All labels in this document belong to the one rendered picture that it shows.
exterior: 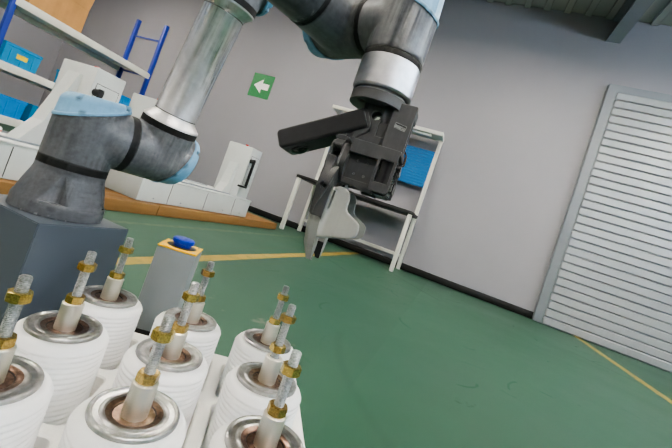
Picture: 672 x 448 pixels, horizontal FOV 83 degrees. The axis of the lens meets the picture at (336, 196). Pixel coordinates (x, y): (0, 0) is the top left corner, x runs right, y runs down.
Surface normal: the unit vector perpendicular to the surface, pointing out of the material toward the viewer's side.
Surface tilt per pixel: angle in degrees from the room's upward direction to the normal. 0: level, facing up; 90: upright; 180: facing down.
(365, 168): 90
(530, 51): 90
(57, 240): 90
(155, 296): 90
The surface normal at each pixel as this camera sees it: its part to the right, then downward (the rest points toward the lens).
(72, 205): 0.77, -0.07
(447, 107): -0.29, -0.14
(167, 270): 0.17, 0.02
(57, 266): 0.90, 0.30
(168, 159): 0.64, 0.41
